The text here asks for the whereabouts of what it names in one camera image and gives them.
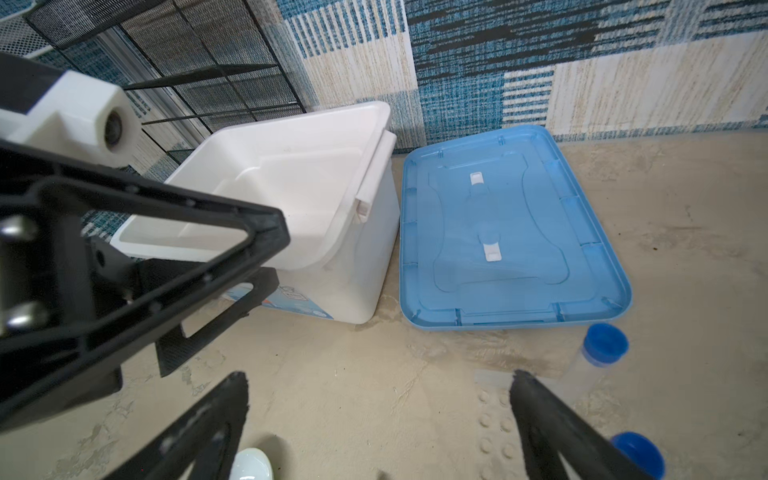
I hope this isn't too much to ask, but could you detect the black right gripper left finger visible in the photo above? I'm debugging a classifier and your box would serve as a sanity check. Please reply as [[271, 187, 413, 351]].
[[107, 371, 248, 479]]

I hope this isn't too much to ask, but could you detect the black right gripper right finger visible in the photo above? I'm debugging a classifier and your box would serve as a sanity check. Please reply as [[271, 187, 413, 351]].
[[509, 369, 650, 479]]

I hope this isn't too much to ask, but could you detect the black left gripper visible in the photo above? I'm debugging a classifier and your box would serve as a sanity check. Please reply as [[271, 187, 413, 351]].
[[1, 53, 290, 414]]

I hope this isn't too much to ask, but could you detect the blue capped test tube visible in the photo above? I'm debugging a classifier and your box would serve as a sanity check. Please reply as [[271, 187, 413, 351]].
[[552, 323, 629, 404], [610, 431, 666, 480]]

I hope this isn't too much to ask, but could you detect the white ceramic dish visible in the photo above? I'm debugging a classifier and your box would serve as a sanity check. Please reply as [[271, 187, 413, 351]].
[[229, 448, 274, 480]]

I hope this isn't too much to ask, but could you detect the clear plastic tube rack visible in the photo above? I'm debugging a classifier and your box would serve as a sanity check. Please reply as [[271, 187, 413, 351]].
[[472, 369, 528, 479]]

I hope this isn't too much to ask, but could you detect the blue plastic bin lid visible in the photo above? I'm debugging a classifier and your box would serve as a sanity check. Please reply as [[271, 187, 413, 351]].
[[399, 125, 632, 331]]

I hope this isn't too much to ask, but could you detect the white plastic storage bin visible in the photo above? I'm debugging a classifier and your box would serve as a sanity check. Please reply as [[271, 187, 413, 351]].
[[109, 100, 402, 326]]

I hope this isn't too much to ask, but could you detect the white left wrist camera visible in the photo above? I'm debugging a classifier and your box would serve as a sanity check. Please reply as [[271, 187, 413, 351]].
[[1, 71, 141, 168]]

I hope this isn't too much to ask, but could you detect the black wire shelf rack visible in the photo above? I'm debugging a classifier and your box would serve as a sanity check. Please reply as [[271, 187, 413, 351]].
[[22, 1, 306, 165]]

